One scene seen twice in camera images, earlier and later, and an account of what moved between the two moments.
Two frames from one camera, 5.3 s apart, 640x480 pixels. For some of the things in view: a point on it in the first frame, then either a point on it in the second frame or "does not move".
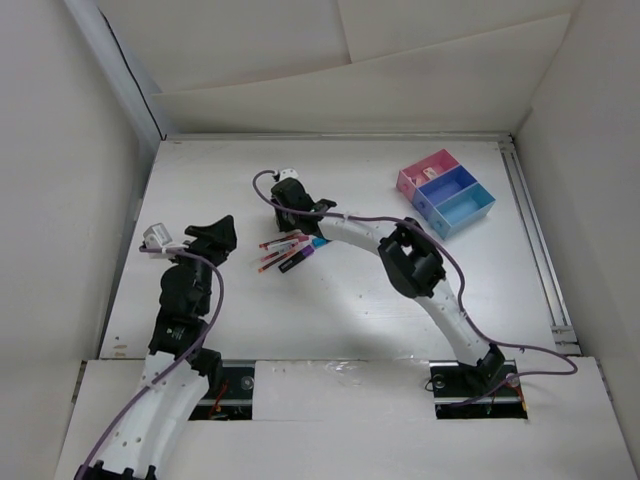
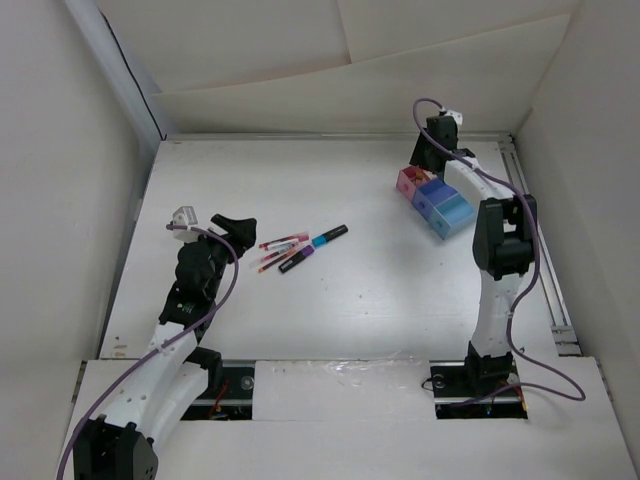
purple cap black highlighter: [301, 255] does not move
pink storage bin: [422, 171] does not move
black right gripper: [283, 223] -> [419, 152]
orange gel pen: [276, 260] does not move
